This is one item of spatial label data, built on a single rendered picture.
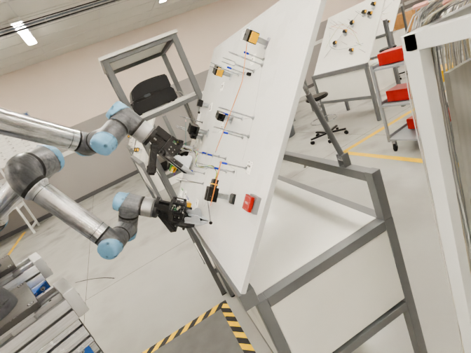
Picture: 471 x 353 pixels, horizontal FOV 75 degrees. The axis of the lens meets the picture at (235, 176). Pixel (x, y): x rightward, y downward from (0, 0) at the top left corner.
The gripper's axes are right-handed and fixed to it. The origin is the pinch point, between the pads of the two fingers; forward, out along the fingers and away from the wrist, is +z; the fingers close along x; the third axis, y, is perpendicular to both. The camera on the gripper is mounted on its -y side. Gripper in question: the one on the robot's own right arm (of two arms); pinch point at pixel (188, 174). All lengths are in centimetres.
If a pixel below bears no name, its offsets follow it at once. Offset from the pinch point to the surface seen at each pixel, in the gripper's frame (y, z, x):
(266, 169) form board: 13.3, 13.4, -28.3
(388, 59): 223, 117, 114
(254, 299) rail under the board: -22, 36, -28
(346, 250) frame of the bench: 9, 56, -31
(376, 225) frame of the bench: 24, 61, -31
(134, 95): 29, -38, 93
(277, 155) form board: 17.6, 11.3, -33.5
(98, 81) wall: 123, -161, 725
